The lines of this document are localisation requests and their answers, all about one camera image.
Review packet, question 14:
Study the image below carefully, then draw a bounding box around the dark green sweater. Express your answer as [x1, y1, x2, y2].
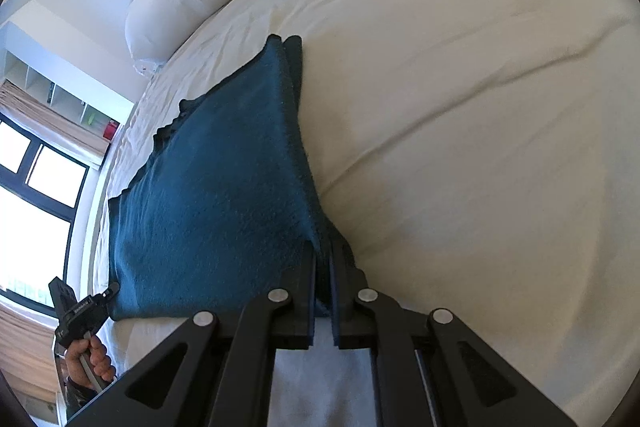
[107, 34, 372, 324]

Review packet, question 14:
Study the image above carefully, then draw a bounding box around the white pillow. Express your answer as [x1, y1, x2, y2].
[123, 0, 252, 76]

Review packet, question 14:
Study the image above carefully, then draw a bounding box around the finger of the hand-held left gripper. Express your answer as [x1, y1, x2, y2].
[100, 283, 122, 309]

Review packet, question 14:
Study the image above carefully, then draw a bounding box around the bed with beige duvet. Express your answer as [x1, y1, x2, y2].
[65, 0, 637, 427]

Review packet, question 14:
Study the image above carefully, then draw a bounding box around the white wall shelf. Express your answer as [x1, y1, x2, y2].
[0, 48, 124, 142]

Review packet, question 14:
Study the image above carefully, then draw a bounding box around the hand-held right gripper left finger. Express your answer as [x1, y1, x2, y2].
[65, 241, 319, 427]

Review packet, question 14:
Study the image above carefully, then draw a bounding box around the beige curtain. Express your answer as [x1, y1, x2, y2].
[0, 79, 112, 166]
[0, 296, 67, 405]

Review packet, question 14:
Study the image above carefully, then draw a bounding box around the black framed window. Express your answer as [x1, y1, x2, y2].
[0, 116, 92, 308]

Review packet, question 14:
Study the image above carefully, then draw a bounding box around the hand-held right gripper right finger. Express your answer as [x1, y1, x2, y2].
[328, 241, 578, 427]

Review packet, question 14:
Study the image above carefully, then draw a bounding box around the person's left hand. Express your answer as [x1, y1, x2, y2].
[64, 335, 119, 394]

